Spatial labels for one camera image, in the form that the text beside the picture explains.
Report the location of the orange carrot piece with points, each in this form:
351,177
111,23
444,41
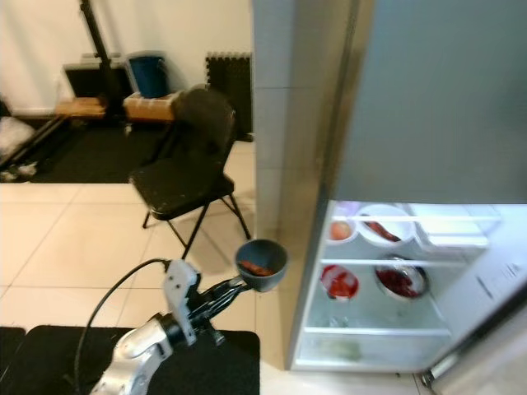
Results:
257,268

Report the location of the dark blue cup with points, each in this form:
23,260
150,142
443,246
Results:
263,248

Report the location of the glass fridge shelf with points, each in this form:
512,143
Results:
445,262
445,218
379,332

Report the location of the grey fridge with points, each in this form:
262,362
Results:
313,123

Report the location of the grey fridge lower door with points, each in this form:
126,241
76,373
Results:
494,329

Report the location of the wrapped bowl red food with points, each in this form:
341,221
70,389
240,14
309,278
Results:
338,284

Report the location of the black folding chair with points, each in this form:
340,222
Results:
181,185

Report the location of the white bowl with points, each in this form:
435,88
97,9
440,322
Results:
370,212
338,243

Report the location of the green vegetables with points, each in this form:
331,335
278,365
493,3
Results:
336,350

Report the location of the orange peach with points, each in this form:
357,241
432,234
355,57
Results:
340,230

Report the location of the brown sausage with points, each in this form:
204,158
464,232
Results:
380,230

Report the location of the black floor mat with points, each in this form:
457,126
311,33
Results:
66,366
10,366

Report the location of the steel bowl red food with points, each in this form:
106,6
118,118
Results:
399,281

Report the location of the black gym mat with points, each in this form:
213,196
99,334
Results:
90,164

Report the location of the wooden box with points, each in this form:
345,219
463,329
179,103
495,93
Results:
78,107
150,109

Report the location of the blue bucket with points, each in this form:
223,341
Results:
146,76

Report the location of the white plastic container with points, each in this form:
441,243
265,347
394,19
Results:
453,230

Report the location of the white plastic bag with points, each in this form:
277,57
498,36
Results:
16,136

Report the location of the black metal rack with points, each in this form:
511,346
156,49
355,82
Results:
96,49

